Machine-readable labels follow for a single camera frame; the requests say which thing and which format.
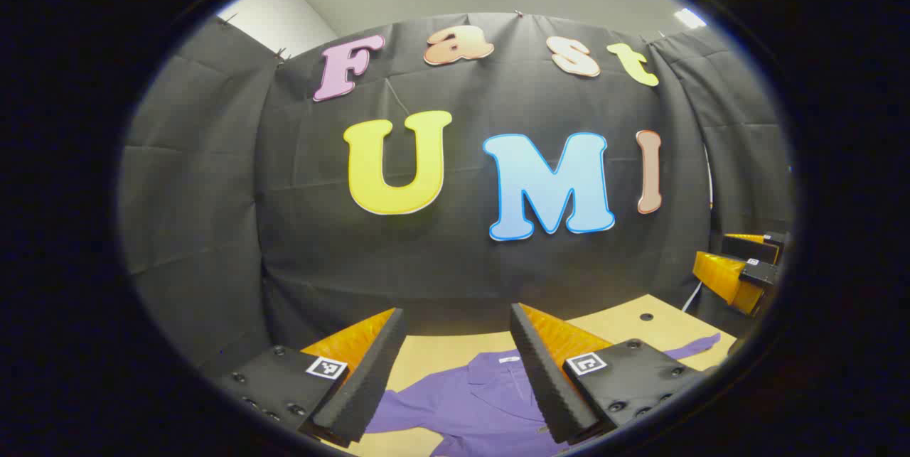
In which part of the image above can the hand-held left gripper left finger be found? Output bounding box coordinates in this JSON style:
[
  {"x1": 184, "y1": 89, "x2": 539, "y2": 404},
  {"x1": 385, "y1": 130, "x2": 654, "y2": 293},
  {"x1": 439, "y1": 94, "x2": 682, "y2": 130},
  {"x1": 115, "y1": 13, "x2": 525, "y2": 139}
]
[{"x1": 213, "y1": 308, "x2": 410, "y2": 448}]

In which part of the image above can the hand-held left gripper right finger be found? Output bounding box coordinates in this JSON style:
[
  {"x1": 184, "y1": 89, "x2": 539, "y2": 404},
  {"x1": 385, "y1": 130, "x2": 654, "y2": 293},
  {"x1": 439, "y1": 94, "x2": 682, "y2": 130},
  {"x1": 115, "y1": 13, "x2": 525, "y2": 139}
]
[{"x1": 510, "y1": 303, "x2": 712, "y2": 443}]

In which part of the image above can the purple corduroy shirt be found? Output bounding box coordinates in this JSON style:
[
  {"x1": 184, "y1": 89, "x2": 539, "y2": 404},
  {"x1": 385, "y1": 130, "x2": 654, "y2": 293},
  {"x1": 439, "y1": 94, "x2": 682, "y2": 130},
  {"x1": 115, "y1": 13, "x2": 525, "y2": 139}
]
[{"x1": 364, "y1": 333, "x2": 721, "y2": 457}]

